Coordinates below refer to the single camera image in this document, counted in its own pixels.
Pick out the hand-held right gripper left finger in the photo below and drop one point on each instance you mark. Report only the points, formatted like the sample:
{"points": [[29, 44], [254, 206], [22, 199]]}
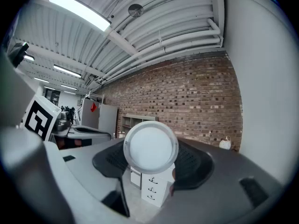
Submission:
{"points": [[81, 171]]}

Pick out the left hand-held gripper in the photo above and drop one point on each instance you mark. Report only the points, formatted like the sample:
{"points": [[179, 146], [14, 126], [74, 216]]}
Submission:
{"points": [[38, 120]]}

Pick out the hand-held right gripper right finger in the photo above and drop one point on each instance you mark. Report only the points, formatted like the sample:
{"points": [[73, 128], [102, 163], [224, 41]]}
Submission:
{"points": [[222, 183]]}

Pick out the red tag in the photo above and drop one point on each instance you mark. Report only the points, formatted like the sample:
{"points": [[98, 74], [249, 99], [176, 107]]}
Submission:
{"points": [[93, 107]]}

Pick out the grey open shelf unit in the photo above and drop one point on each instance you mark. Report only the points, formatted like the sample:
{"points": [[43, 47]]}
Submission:
{"points": [[140, 120]]}

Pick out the row of long ceiling lights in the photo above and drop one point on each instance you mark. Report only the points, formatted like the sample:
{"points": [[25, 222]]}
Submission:
{"points": [[79, 10]]}

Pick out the round metal ceiling fixture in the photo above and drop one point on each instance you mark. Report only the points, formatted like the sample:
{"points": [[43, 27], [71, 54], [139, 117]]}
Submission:
{"points": [[135, 10]]}

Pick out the bundle of white ceiling pipes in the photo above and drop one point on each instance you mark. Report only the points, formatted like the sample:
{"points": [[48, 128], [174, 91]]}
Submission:
{"points": [[187, 35]]}

